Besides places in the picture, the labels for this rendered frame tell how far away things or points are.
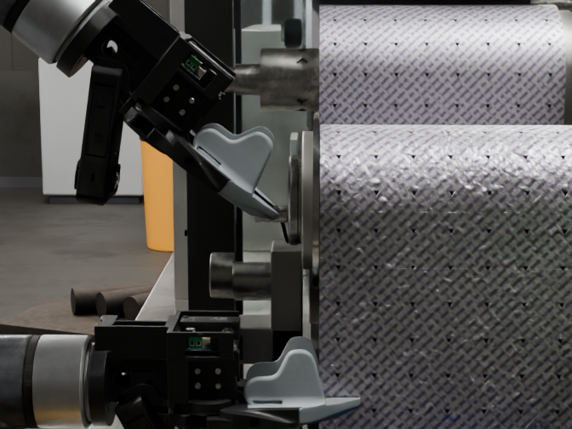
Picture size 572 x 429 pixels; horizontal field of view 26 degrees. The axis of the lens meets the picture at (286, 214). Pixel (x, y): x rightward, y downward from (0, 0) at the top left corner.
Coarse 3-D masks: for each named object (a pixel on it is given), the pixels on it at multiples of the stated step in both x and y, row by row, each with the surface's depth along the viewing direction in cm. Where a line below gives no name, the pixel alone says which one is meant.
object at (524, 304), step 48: (336, 288) 98; (384, 288) 98; (432, 288) 98; (480, 288) 98; (528, 288) 98; (336, 336) 99; (384, 336) 98; (432, 336) 98; (480, 336) 98; (528, 336) 98; (336, 384) 99; (384, 384) 99; (432, 384) 99; (480, 384) 99; (528, 384) 99
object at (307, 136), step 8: (304, 136) 101; (312, 136) 101; (304, 144) 100; (312, 144) 100; (304, 152) 99; (312, 152) 99; (304, 160) 98; (312, 160) 98; (304, 168) 98; (312, 168) 98; (304, 176) 98; (312, 176) 98; (304, 184) 98; (312, 184) 98; (304, 192) 97; (304, 200) 97; (304, 208) 98; (304, 216) 98; (304, 224) 98; (304, 232) 98; (304, 240) 98; (304, 248) 99; (304, 256) 100; (304, 264) 101
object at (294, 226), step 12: (300, 168) 101; (300, 180) 100; (288, 192) 100; (300, 192) 100; (288, 204) 100; (300, 204) 100; (288, 216) 100; (300, 216) 100; (288, 228) 101; (300, 228) 100; (300, 240) 102
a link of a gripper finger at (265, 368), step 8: (296, 336) 101; (288, 344) 101; (296, 344) 101; (304, 344) 101; (312, 344) 101; (288, 352) 101; (312, 352) 101; (280, 360) 101; (256, 368) 101; (264, 368) 101; (272, 368) 101; (248, 376) 101; (256, 376) 101
